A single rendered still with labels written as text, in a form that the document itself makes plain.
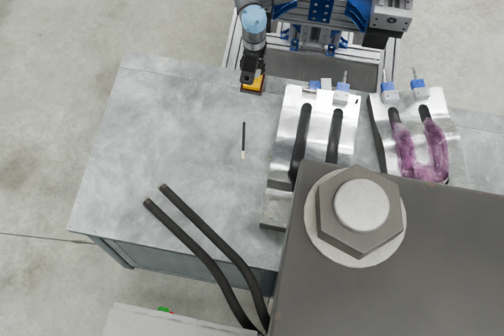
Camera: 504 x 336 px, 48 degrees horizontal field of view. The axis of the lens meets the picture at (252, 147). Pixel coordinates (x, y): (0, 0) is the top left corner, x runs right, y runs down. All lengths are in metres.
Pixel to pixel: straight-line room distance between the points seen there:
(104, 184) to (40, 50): 1.46
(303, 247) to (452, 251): 0.16
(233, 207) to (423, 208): 1.28
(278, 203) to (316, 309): 1.23
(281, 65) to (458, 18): 1.11
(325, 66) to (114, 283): 1.43
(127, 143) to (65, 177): 0.95
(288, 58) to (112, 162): 1.18
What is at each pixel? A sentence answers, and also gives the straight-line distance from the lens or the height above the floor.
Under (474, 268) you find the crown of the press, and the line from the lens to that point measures 0.66.
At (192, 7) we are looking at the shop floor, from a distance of 3.26.
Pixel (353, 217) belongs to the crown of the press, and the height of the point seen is 2.05.
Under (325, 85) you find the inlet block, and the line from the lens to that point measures 2.02.
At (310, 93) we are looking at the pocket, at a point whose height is 0.86.
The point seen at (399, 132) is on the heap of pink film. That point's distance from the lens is 1.93.
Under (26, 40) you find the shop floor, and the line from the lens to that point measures 3.36.
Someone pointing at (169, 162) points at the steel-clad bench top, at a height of 0.80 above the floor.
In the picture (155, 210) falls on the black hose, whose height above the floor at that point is 0.84.
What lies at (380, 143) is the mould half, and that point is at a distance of 1.94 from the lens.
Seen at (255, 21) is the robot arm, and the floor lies 1.20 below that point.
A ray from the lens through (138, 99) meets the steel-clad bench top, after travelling 2.08.
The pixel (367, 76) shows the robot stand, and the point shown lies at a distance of 2.82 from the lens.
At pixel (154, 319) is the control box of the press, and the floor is 1.47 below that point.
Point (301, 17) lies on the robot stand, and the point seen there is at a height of 0.73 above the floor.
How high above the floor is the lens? 2.61
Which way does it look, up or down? 68 degrees down
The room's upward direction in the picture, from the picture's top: straight up
